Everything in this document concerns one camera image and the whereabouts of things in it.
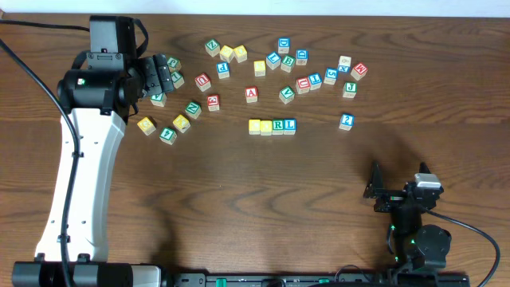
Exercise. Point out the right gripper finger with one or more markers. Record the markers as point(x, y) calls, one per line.
point(423, 168)
point(375, 186)

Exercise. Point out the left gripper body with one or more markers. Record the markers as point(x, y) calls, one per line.
point(160, 74)

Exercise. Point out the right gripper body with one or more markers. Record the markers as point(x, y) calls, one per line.
point(394, 195)

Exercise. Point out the blue l block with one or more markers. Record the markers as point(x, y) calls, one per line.
point(273, 60)
point(290, 126)

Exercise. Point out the yellow C block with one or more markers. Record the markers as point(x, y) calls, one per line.
point(254, 126)

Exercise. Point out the green R block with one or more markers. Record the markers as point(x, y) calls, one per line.
point(277, 127)

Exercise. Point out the yellow O block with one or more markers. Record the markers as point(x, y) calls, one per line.
point(266, 127)

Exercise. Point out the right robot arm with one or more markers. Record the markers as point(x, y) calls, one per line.
point(417, 247)

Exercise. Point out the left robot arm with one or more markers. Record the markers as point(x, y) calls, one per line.
point(96, 98)

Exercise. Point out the green J block left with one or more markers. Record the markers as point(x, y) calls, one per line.
point(174, 64)

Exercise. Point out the green j block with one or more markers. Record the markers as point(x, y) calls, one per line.
point(174, 64)
point(349, 90)

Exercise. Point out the green 7 block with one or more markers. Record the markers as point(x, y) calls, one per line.
point(177, 79)

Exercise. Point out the green V block left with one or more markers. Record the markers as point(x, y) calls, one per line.
point(159, 100)

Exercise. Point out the green v block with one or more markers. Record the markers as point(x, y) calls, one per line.
point(159, 100)
point(286, 95)

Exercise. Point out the red U block left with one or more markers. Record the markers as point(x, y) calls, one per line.
point(203, 82)

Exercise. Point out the red u block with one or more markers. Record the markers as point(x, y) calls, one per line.
point(203, 82)
point(303, 85)

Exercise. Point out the yellow G block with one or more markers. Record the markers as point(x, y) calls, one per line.
point(147, 125)

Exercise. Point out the green N block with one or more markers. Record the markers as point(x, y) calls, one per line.
point(193, 110)

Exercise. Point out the yellow K block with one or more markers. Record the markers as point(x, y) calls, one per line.
point(181, 123)

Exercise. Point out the green 4 block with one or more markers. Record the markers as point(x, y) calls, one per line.
point(168, 136)

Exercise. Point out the red E block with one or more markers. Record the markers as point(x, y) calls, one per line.
point(213, 103)

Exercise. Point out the green Z block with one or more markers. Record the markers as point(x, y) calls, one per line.
point(212, 47)

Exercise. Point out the blue 2 block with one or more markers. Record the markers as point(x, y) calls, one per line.
point(346, 122)

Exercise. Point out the blue P block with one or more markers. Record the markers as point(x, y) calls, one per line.
point(223, 70)

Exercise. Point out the yellow block upper left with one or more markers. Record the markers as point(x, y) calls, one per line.
point(226, 53)

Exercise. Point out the yellow block upper right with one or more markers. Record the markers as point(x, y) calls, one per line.
point(240, 53)

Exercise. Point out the green J block right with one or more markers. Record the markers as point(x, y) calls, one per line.
point(349, 90)

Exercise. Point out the red A block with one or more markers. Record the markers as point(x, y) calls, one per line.
point(251, 94)

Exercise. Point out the yellow S block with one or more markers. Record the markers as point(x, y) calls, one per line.
point(259, 68)

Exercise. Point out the red M block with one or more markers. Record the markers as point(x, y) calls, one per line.
point(359, 71)

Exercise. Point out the blue 5 block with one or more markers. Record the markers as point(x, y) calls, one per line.
point(330, 76)

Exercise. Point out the blue I block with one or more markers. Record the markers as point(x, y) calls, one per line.
point(315, 80)

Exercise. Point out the red U block centre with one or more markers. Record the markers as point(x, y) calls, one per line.
point(303, 85)

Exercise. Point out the blue X block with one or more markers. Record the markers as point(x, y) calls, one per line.
point(344, 64)

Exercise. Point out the green V block centre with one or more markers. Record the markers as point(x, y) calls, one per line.
point(286, 95)

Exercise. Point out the blue D block top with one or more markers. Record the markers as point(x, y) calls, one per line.
point(283, 45)

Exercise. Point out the blue d block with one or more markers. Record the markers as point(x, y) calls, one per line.
point(283, 45)
point(302, 57)

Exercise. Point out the green B block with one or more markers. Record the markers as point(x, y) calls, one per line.
point(287, 63)

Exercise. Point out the blue D block right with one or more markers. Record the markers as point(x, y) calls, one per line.
point(302, 57)

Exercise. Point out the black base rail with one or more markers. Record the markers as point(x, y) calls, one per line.
point(345, 276)

